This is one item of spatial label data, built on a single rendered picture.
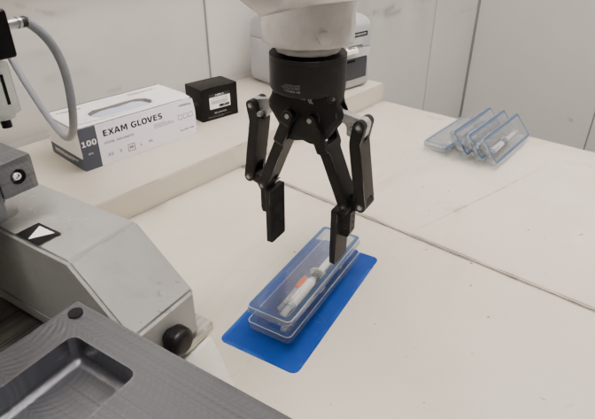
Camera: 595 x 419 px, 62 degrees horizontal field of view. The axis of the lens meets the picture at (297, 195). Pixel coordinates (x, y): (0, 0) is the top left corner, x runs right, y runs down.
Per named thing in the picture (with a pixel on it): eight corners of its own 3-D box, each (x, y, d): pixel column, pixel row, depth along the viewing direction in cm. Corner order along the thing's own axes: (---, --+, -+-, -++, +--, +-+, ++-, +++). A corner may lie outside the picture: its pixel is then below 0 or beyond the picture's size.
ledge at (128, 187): (-15, 182, 88) (-24, 159, 86) (293, 78, 144) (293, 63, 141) (71, 246, 71) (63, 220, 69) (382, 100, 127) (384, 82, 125)
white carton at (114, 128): (52, 151, 89) (42, 112, 85) (162, 118, 103) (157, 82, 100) (86, 172, 81) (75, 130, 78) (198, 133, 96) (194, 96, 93)
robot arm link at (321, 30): (329, -3, 39) (328, 66, 42) (388, -20, 49) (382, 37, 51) (205, -13, 45) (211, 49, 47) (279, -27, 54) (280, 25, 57)
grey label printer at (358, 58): (248, 80, 127) (244, 9, 119) (304, 65, 139) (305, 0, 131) (317, 103, 111) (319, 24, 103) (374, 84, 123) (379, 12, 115)
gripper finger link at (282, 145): (295, 116, 49) (283, 108, 49) (260, 195, 56) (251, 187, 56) (314, 104, 52) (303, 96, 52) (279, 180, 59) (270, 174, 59)
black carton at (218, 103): (187, 115, 105) (183, 82, 101) (222, 105, 110) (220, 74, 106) (203, 122, 101) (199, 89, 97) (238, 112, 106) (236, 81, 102)
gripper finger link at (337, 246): (343, 197, 55) (349, 199, 54) (340, 249, 58) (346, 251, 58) (330, 210, 52) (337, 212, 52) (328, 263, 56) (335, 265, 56)
